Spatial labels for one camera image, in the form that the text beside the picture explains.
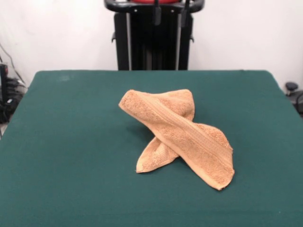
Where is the orange terry towel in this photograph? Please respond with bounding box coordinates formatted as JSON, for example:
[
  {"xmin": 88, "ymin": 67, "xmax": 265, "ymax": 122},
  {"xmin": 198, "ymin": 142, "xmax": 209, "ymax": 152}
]
[{"xmin": 118, "ymin": 88, "xmax": 235, "ymax": 191}]

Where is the black office chair base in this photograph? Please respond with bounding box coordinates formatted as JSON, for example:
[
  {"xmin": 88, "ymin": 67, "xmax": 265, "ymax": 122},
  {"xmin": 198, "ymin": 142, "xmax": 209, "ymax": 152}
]
[{"xmin": 285, "ymin": 81, "xmax": 303, "ymax": 112}]

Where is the black cable bundle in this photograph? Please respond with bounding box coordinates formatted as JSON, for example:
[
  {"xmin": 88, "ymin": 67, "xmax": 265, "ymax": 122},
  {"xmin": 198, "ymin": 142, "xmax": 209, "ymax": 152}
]
[{"xmin": 0, "ymin": 42, "xmax": 28, "ymax": 124}]

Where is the black electrical box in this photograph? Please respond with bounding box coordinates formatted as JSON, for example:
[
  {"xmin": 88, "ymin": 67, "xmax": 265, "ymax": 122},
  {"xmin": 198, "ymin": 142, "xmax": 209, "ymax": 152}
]
[{"xmin": 0, "ymin": 63, "xmax": 9, "ymax": 105}]

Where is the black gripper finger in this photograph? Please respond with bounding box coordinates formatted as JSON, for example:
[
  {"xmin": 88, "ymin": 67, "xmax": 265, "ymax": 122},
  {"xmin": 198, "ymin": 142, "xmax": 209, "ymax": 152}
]
[
  {"xmin": 181, "ymin": 0, "xmax": 190, "ymax": 27},
  {"xmin": 153, "ymin": 0, "xmax": 162, "ymax": 26}
]

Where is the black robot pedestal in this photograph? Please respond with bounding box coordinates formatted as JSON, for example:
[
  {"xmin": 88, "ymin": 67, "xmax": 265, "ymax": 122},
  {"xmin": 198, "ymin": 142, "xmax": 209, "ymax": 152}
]
[{"xmin": 103, "ymin": 0, "xmax": 205, "ymax": 71}]

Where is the dark green table cloth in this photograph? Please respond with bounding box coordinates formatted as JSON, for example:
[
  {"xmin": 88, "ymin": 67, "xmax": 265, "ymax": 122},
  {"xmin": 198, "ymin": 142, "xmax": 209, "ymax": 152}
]
[{"xmin": 0, "ymin": 70, "xmax": 303, "ymax": 227}]

